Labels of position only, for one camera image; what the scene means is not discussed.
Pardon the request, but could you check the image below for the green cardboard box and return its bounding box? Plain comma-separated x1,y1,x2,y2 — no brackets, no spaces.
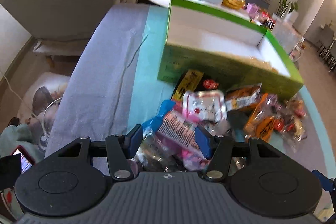
158,0,303,100

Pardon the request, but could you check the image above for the lavender table cloth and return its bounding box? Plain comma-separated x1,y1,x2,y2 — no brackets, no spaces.
44,3,150,175

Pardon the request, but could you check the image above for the orange snack packet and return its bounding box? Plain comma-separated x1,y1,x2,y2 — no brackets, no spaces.
243,93,285,142

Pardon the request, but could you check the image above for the teal table mat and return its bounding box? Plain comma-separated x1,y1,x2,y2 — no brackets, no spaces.
127,6,335,177

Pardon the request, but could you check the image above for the white power cable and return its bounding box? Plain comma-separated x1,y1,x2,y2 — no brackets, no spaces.
0,71,51,138

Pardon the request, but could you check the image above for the pink clear snack bag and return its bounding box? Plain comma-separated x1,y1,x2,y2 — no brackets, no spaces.
133,110,225,172

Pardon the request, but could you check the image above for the tall leafy potted plant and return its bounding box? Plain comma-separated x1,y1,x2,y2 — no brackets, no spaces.
275,0,298,18

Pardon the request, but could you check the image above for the black yellow snack bag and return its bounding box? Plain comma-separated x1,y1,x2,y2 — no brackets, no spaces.
171,69,219,102

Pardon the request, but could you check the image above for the yellow wicker basket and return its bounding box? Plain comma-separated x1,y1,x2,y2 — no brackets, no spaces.
222,0,245,10

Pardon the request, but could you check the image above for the white red snack pouch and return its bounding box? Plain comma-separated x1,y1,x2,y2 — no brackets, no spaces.
182,90,227,123

